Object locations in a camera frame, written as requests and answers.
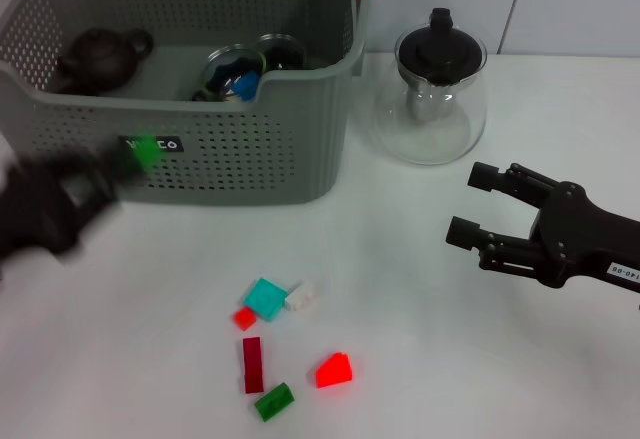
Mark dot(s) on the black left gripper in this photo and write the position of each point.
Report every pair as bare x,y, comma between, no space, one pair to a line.
35,214

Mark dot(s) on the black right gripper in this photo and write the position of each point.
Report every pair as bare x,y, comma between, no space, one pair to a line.
580,234

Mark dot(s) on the glass teacup black sleeve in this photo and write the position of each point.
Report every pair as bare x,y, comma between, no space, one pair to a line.
222,66
200,96
285,51

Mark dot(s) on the blue square plate brick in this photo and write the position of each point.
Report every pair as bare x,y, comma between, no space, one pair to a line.
246,85

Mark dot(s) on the dark red long brick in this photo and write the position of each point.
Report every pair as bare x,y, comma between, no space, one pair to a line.
252,365

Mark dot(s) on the grey perforated storage bin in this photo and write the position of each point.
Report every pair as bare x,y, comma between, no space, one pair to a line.
225,169

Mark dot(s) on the dark clay teapot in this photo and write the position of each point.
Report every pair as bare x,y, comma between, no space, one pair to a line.
100,59

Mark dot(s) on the glass teapot black lid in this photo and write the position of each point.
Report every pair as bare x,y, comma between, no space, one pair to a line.
440,49

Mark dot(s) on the small red flat brick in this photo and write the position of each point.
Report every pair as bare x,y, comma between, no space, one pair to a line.
244,318

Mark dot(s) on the teal square plate brick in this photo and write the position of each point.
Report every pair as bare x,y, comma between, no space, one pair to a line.
265,299

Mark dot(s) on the white studded brick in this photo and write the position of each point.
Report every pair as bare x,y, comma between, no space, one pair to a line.
301,296

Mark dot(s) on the bright red sloped brick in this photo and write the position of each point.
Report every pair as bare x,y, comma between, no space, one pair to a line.
334,370

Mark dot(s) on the green thick brick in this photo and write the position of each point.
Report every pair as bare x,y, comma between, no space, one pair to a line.
274,402

